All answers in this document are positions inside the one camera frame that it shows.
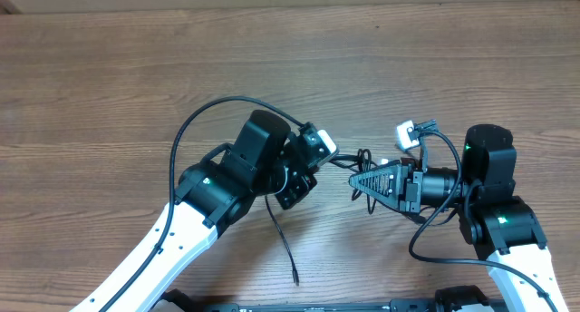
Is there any black USB cable long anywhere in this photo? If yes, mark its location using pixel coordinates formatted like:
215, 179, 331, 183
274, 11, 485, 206
329, 149, 378, 215

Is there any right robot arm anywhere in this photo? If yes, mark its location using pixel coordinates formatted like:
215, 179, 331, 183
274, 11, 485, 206
349, 121, 567, 311

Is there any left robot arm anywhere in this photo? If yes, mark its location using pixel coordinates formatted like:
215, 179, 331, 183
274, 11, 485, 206
76, 110, 338, 311

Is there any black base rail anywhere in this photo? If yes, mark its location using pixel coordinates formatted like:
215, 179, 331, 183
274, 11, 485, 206
150, 289, 508, 312

